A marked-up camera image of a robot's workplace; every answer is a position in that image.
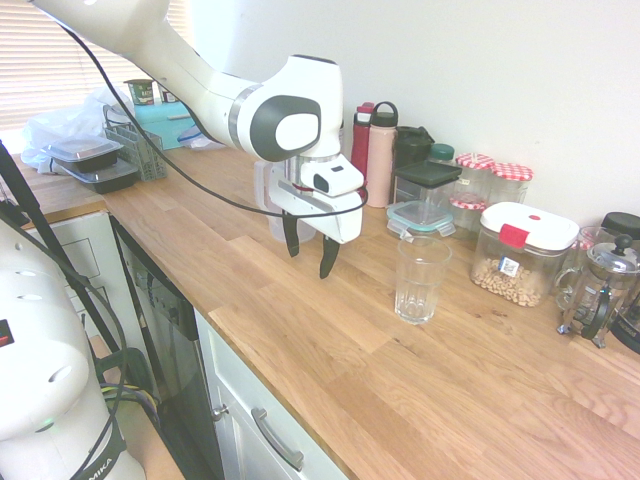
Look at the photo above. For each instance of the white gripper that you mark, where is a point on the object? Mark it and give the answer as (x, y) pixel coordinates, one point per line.
(325, 217)

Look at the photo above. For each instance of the clear pitcher with blue lid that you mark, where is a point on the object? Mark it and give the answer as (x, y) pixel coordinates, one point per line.
(262, 185)

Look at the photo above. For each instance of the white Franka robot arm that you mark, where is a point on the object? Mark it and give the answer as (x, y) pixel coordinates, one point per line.
(165, 50)

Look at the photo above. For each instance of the pink water bottle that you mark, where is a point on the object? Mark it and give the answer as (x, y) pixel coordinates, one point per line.
(380, 165)

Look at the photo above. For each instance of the red water bottle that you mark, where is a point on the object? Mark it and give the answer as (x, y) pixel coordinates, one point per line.
(360, 145)

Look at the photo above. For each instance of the glass container with teal lid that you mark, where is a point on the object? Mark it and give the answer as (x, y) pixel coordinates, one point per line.
(400, 216)

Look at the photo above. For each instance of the clear drinking glass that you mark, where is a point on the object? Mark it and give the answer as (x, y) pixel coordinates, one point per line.
(422, 280)

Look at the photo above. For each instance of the square container with black lid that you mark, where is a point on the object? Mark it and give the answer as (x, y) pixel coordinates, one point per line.
(425, 172)

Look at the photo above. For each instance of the black shaker bottle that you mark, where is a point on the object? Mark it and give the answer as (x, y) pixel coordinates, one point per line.
(412, 145)

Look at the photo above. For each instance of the white kitchen cabinet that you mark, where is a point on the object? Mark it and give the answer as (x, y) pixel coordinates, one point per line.
(235, 380)

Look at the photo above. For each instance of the clear zip bag blue seal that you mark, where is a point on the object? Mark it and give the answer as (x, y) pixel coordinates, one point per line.
(192, 141)

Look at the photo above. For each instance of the black dishwasher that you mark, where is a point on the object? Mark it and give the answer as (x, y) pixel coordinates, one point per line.
(165, 310)

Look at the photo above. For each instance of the clear jar with green lid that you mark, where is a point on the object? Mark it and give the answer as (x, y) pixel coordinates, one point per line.
(442, 152)

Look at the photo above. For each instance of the small jar with checkered lid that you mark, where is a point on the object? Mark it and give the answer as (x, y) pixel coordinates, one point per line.
(467, 202)

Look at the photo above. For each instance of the grey cutlery basket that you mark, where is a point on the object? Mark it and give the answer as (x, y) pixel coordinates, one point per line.
(150, 165)

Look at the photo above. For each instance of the tall jar with checkered lid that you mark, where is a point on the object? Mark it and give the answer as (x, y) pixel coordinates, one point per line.
(512, 172)
(475, 161)

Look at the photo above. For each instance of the silver cabinet knob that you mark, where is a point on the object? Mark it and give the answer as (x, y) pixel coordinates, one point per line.
(219, 412)

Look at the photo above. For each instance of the small dark cup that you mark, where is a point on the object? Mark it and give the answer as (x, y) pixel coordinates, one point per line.
(167, 96)

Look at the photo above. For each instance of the black food container clear lid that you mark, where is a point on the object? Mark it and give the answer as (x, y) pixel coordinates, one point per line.
(82, 150)
(107, 180)

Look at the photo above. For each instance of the dark green clamp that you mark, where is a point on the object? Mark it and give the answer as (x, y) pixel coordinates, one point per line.
(125, 352)

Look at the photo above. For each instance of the cereal container with white lid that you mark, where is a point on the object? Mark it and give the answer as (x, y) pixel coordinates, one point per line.
(530, 225)

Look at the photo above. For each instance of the green paper cup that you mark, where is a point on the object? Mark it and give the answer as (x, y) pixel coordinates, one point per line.
(140, 92)

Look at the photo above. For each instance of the white plastic bag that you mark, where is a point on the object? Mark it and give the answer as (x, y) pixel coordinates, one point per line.
(65, 120)

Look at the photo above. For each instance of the clear glass mug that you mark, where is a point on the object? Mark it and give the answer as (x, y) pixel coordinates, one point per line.
(592, 237)

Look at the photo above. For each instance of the glass French press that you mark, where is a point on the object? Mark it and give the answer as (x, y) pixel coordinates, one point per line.
(615, 265)

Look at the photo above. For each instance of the jar with black lid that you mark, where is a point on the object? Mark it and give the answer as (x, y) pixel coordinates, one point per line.
(622, 222)

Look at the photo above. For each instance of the window blinds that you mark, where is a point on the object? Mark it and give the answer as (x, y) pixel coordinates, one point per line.
(30, 60)

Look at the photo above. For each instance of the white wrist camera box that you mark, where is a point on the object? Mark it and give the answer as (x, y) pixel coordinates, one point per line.
(335, 177)

